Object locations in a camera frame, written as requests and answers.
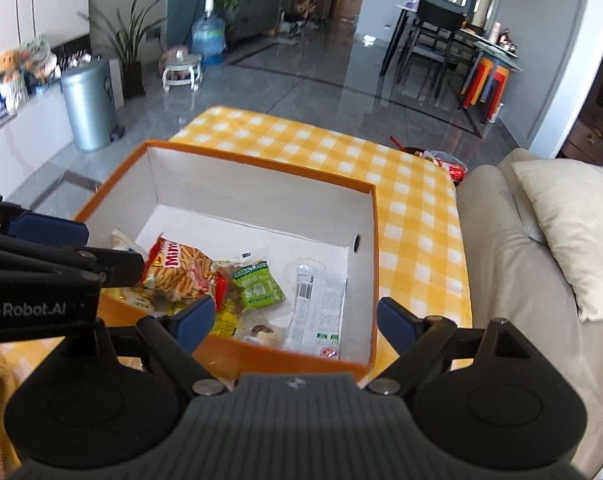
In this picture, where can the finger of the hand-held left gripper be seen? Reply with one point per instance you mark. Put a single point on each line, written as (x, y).
(119, 266)
(46, 230)

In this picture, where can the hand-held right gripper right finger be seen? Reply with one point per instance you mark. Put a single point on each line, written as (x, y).
(396, 322)

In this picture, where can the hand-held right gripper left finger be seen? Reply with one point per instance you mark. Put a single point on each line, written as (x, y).
(199, 317)

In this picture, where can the yellow snack packet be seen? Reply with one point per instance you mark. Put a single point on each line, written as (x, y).
(226, 322)

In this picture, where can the small red snack packet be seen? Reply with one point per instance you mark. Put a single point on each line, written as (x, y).
(221, 287)

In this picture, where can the pale yellow chip bag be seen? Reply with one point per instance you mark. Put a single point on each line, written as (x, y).
(137, 301)

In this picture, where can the red orange stick snack bag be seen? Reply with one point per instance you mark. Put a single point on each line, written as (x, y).
(181, 270)

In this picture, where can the small brown snack packet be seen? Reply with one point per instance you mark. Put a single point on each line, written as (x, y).
(261, 334)

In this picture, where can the green snack packet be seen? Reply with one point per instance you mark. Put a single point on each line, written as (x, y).
(256, 287)

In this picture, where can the white snack packet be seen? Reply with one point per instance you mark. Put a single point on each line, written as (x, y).
(314, 310)

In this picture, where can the orange cardboard box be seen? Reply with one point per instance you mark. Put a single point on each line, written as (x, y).
(261, 185)

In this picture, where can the white low cabinet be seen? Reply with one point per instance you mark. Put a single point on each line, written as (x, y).
(31, 145)

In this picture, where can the beige sofa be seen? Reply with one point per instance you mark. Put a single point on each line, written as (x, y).
(506, 260)

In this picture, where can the silver trash can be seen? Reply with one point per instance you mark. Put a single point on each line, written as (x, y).
(89, 105)

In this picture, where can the pile of plush toys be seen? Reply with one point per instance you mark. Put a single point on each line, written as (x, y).
(16, 70)

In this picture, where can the yellow checked tablecloth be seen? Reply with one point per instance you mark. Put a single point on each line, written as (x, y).
(331, 155)

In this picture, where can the beige pillow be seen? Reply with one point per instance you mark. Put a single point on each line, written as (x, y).
(571, 230)

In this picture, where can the spiky potted plant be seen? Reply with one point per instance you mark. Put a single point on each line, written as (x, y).
(131, 45)

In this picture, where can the small white stool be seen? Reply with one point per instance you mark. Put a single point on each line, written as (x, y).
(181, 67)

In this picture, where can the blue water jug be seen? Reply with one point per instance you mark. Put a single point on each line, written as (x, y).
(209, 35)

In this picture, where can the stacked orange red stools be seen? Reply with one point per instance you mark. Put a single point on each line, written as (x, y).
(486, 85)

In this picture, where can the glass dining table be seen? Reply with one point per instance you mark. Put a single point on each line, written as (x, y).
(491, 42)

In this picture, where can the grey cabinet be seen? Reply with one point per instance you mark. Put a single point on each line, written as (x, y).
(256, 0)

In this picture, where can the black dining chair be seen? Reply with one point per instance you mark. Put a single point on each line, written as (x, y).
(439, 17)

